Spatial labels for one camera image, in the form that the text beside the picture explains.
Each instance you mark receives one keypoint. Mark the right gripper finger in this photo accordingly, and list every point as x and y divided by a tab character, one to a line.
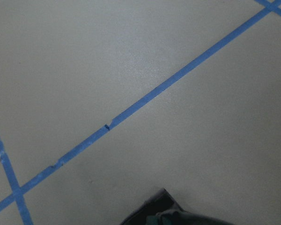
152	220

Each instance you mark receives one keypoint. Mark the dark brown t-shirt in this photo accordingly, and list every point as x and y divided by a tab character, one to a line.
169	212

